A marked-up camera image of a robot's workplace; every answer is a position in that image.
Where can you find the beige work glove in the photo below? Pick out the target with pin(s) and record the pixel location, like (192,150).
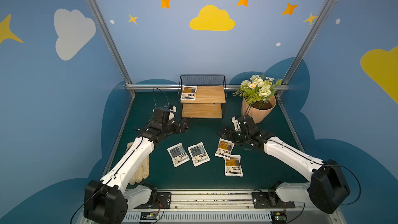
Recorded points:
(141,173)

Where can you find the grey coffee bag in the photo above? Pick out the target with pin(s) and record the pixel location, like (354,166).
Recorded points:
(178,154)
(198,154)

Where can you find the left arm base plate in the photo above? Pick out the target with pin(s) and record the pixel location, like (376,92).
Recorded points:
(161,200)

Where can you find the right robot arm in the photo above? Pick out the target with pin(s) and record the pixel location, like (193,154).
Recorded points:
(326,186)

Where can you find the green circuit board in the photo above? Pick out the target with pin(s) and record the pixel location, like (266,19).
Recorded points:
(148,217)
(278,218)

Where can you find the flower pot with white flowers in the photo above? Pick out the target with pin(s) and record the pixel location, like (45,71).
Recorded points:
(258,94)

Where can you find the two-tier wooden wire shelf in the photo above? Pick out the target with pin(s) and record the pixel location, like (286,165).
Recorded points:
(210,98)

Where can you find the right green circuit board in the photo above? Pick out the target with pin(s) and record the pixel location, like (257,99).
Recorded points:
(278,218)

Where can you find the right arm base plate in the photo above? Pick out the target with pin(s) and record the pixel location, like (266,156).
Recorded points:
(265,200)

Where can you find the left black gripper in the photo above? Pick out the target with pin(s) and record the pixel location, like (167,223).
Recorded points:
(179,125)

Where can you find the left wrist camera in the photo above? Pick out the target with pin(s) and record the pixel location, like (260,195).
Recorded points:
(173,110)

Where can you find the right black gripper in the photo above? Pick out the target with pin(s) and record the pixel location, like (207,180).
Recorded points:
(230,134)

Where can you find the orange coffee bag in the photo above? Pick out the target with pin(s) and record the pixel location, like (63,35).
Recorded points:
(188,93)
(224,149)
(233,166)

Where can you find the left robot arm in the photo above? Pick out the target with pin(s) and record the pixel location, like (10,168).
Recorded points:
(108,200)

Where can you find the left green circuit board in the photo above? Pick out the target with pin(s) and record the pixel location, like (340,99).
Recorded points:
(148,217)

